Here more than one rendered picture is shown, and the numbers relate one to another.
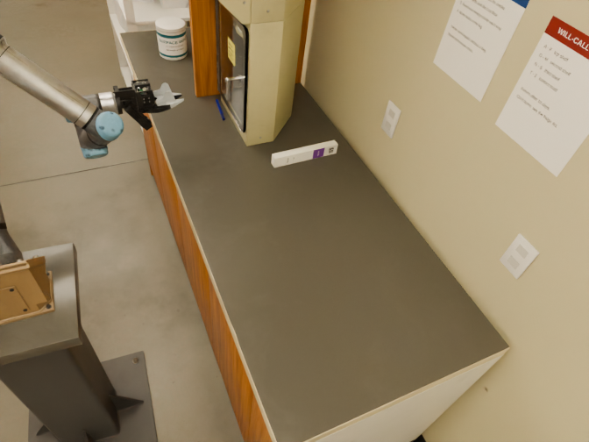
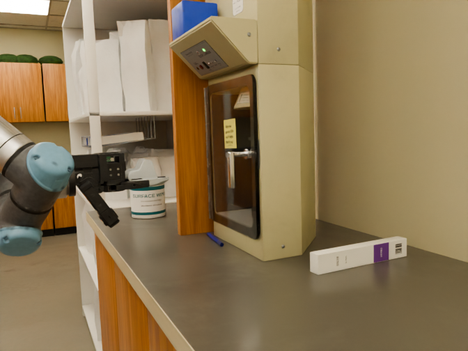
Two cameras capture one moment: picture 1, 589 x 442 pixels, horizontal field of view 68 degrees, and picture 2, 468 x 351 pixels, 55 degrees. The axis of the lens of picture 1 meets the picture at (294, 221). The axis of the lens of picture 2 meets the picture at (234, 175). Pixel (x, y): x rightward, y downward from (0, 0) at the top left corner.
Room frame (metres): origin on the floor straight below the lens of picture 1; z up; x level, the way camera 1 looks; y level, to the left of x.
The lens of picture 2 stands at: (0.27, 0.17, 1.26)
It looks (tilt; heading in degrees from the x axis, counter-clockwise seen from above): 6 degrees down; 6
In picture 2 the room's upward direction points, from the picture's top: 2 degrees counter-clockwise
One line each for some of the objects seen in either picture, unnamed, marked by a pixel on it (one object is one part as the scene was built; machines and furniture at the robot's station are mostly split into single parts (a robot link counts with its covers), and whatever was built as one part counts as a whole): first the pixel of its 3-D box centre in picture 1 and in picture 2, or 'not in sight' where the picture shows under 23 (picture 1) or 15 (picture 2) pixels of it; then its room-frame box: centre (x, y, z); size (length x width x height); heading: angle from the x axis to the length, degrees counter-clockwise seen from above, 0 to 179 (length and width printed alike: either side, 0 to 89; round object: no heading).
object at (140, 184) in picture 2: (156, 106); (127, 184); (1.19, 0.51, 1.15); 0.09 x 0.05 x 0.02; 115
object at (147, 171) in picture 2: (169, 98); (148, 172); (1.22, 0.47, 1.17); 0.09 x 0.03 x 0.06; 115
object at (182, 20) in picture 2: not in sight; (194, 23); (1.51, 0.41, 1.56); 0.10 x 0.10 x 0.09; 31
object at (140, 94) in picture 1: (135, 98); (97, 173); (1.18, 0.57, 1.18); 0.12 x 0.08 x 0.09; 121
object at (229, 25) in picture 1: (230, 65); (230, 156); (1.46, 0.32, 1.19); 0.30 x 0.01 x 0.40; 31
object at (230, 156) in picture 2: (232, 88); (237, 168); (1.35, 0.29, 1.17); 0.05 x 0.03 x 0.10; 121
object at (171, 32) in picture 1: (172, 38); (147, 196); (1.92, 0.69, 1.02); 0.13 x 0.13 x 0.15
